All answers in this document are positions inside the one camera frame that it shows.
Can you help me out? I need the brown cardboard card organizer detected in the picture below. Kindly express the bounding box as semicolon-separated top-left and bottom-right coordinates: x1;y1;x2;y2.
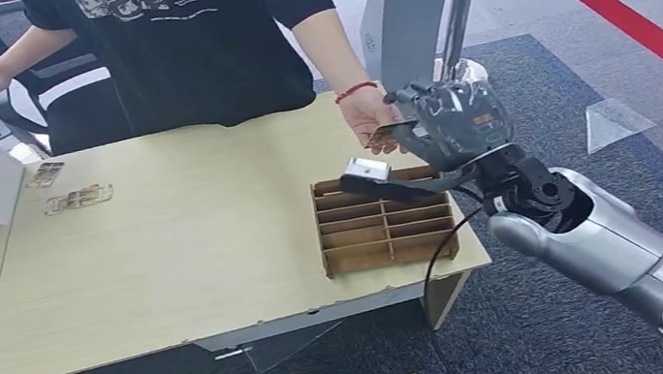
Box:
309;162;464;281

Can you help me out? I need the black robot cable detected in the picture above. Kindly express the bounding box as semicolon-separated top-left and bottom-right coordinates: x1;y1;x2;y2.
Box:
406;179;510;374

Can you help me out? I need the card edge in organizer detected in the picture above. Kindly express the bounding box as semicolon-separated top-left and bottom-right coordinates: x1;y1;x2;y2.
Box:
320;186;372;200

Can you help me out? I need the clear plastic triangle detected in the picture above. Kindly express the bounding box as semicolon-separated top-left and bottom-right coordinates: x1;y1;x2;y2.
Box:
580;92;660;157

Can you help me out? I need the grey kiosk stand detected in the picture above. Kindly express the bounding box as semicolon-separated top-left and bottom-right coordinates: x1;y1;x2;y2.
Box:
354;0;489;99

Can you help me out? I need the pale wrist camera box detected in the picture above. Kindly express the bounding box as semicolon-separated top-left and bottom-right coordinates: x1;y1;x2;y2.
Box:
343;152;394;187

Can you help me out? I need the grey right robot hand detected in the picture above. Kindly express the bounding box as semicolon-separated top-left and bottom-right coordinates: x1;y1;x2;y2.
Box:
380;67;521;182

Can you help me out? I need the person's left hand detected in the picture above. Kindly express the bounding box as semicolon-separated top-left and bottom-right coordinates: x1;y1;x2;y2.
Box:
334;80;412;163

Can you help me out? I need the dark printed card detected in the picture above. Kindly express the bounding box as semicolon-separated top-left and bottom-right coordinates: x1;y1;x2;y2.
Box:
361;119;422;150

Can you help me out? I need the red bead bracelet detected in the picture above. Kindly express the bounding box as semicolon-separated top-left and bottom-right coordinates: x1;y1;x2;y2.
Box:
332;78;382;106

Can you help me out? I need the person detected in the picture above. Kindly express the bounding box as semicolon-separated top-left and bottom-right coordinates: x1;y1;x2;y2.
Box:
0;0;412;211

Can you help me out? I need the clear sheet under desk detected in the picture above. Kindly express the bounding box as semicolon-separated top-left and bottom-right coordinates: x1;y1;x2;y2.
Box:
239;318;352;374

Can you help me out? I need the black office chair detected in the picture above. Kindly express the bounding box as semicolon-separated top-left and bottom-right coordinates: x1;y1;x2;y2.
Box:
0;0;137;165

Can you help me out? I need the black camera bracket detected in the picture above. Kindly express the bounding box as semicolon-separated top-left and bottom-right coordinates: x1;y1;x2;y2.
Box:
337;155;484;214

